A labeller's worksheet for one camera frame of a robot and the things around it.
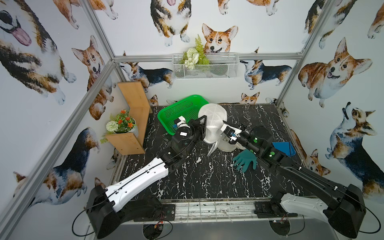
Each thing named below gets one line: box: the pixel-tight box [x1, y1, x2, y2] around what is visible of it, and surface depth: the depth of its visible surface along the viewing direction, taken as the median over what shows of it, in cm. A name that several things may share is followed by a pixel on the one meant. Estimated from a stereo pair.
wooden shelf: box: [105, 81, 150, 156], surface depth 99 cm
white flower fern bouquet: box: [180, 34, 210, 70], surface depth 82 cm
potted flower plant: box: [100, 109, 139, 144], surface depth 85 cm
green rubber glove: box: [232, 149, 257, 173], surface depth 92 cm
